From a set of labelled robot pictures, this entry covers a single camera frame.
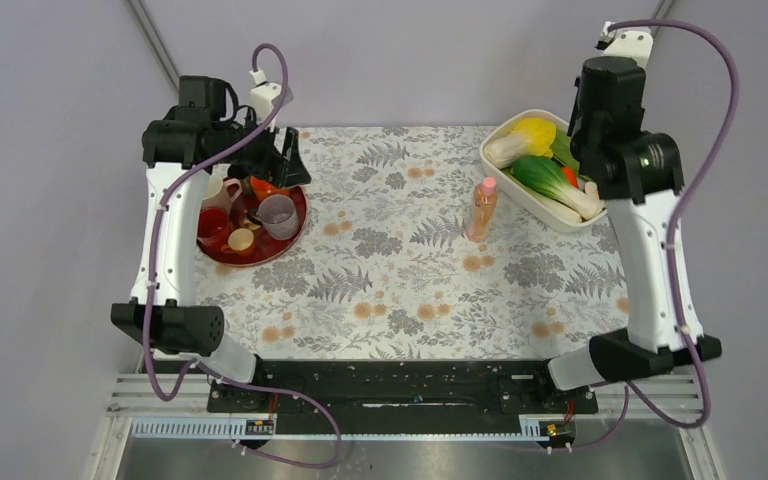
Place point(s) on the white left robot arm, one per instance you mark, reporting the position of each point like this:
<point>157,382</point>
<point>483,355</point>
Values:
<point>162,313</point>

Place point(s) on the mauve mug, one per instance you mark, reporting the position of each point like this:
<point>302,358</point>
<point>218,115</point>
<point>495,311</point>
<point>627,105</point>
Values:
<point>279,216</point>

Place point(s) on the dark green leaf vegetable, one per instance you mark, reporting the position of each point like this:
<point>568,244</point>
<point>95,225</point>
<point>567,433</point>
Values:
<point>561,151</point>

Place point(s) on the large orange mug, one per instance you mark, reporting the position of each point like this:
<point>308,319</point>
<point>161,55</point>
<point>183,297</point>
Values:
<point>262,189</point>

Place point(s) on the brown mug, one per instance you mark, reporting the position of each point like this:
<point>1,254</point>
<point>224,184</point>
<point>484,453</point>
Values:
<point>250,220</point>

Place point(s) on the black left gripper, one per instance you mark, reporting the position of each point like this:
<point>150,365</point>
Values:
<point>292,172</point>

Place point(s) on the yellow napa cabbage toy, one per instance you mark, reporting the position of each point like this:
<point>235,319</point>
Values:
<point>530,136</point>

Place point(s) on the red round tray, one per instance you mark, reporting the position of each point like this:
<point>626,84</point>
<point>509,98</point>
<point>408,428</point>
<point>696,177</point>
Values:
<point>267,248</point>

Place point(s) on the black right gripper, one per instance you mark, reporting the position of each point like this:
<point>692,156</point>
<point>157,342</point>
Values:
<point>571,121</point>

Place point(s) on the beige mushroom toy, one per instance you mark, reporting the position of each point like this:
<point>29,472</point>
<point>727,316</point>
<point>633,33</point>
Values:
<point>591,190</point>

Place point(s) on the green bok choy toy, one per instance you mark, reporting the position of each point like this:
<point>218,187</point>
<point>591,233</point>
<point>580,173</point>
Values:
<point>544,176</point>

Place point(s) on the red chili pepper toy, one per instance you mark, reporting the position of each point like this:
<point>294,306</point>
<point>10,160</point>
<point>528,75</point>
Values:
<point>571,176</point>

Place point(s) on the white vegetable bin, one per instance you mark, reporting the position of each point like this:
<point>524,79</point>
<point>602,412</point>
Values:
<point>520,196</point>

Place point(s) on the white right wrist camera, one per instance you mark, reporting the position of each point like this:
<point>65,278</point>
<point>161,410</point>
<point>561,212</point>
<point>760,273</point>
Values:
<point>636,44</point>

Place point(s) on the red mug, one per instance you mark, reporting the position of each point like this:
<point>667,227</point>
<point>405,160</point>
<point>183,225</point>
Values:
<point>214,227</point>

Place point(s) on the small orange mug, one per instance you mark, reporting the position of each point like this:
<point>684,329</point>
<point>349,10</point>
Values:
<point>241,242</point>

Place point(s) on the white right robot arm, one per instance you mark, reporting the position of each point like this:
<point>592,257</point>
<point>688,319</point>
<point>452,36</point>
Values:
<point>639,176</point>

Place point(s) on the light pink mug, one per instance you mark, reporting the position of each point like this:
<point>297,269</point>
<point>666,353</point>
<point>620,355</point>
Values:
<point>221,193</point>

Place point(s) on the pink-capped bottle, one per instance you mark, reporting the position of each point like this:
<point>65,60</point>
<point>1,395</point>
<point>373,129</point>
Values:
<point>483,205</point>

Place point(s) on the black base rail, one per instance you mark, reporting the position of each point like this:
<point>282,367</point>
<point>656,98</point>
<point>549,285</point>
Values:
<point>376,397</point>

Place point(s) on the floral tablecloth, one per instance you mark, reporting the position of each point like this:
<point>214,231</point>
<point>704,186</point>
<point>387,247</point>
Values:
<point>383,270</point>

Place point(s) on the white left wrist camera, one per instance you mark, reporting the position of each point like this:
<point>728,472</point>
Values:
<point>267,98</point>

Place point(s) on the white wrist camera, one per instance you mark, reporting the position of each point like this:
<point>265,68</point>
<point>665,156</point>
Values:
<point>267,98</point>
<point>636,44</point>

